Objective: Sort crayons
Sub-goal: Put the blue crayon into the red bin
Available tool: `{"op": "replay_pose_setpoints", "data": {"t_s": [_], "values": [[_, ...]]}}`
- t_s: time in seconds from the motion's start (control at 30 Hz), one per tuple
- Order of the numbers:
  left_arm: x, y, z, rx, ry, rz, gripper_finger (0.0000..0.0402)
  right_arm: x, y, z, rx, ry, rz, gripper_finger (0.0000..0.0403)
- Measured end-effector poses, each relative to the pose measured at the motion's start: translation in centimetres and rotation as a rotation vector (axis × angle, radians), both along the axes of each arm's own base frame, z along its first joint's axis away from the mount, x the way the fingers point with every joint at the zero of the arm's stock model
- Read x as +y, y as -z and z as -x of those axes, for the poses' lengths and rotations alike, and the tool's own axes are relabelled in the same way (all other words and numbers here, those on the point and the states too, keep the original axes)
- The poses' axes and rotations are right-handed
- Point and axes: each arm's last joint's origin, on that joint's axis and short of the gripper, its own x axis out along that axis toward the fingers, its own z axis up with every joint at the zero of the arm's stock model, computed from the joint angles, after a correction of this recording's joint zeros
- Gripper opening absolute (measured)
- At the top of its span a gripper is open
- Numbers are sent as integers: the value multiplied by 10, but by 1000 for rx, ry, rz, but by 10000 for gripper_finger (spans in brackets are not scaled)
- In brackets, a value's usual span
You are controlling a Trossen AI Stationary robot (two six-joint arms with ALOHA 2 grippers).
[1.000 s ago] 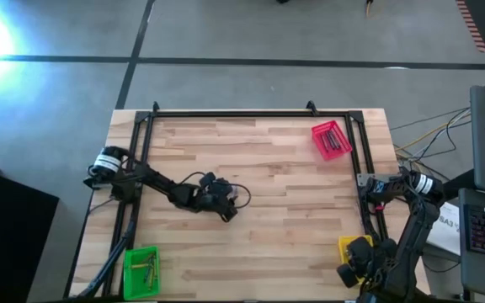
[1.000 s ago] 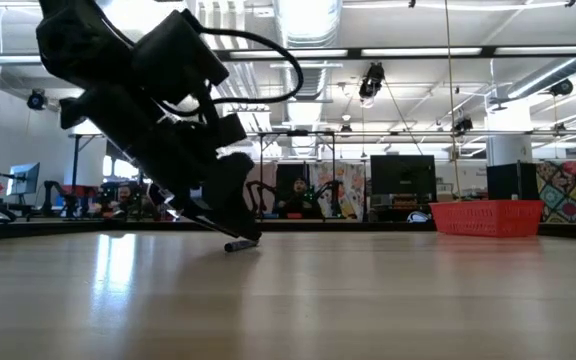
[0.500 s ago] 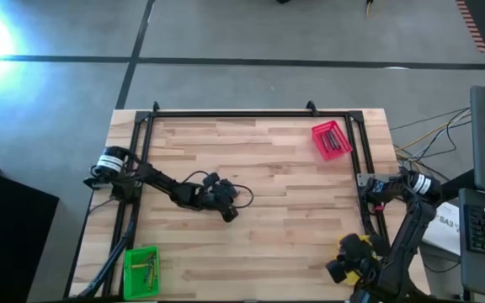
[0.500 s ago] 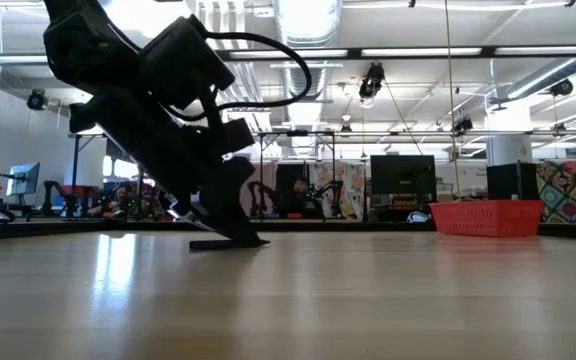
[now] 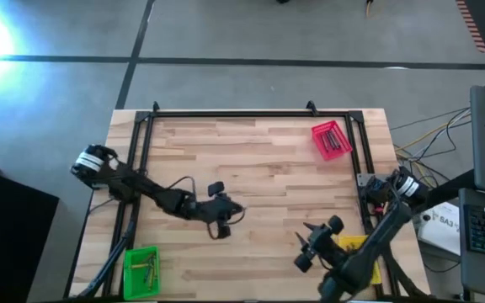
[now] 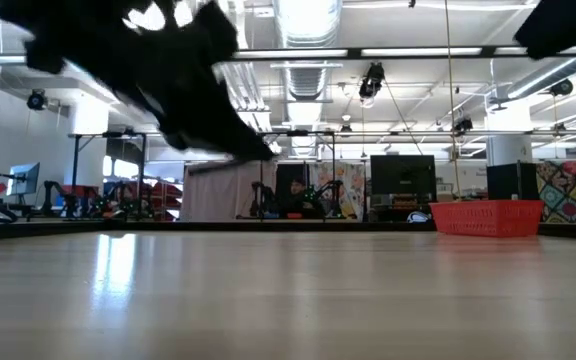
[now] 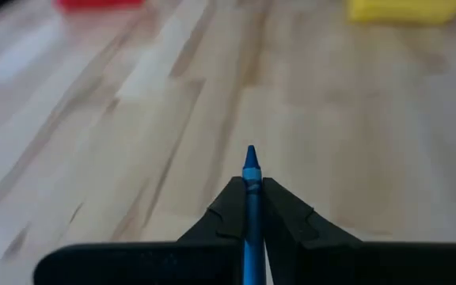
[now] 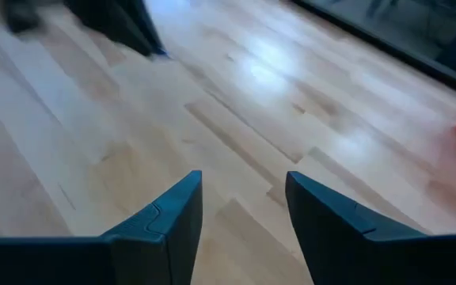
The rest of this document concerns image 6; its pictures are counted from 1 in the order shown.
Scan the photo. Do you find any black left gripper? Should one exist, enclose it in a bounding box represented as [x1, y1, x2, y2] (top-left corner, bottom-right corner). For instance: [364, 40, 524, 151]
[25, 2, 275, 162]

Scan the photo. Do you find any beige curtain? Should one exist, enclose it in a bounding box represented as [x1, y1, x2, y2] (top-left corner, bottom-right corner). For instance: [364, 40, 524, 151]
[180, 160, 278, 223]

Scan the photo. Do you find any red shelving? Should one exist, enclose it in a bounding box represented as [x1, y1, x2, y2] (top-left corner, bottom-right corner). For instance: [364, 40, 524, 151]
[56, 182, 184, 221]

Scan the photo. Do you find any person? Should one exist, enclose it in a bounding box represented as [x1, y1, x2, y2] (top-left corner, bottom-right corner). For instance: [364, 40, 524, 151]
[287, 175, 314, 219]

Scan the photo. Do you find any floral patterned cloth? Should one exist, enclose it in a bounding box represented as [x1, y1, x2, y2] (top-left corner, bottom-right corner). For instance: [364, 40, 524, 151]
[309, 162, 368, 221]

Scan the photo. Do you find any small computer monitor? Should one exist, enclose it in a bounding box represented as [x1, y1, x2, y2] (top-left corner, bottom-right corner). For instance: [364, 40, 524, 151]
[6, 162, 42, 197]

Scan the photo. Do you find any large black monitor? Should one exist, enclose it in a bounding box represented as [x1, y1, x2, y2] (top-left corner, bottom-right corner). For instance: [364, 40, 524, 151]
[370, 154, 438, 197]

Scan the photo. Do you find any red plastic basket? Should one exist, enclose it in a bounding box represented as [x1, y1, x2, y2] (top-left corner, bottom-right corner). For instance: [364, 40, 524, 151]
[429, 199, 546, 238]

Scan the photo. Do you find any black box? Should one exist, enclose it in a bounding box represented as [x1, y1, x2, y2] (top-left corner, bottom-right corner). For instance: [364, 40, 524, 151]
[486, 162, 539, 203]

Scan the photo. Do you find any colourful patchwork quilt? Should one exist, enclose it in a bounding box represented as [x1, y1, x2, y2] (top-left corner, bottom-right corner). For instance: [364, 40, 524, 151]
[536, 158, 576, 225]

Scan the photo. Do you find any black background table frame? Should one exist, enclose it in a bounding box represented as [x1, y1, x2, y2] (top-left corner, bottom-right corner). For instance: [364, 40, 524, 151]
[257, 129, 338, 221]
[70, 132, 148, 221]

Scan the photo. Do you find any silver ceiling air duct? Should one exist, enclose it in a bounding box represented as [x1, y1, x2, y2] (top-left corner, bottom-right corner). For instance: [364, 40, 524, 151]
[273, 0, 344, 104]

